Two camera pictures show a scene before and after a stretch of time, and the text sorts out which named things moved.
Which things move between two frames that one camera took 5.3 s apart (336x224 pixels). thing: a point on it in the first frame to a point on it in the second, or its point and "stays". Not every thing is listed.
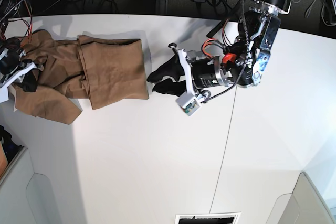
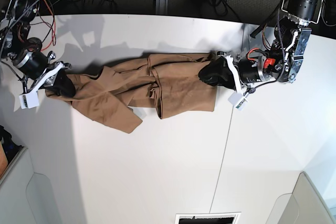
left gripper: [18, 75] to [40, 71]
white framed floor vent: [208, 218] stays
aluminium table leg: [161, 1] stays
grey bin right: [305, 205] stays
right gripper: [201, 72] to [245, 72]
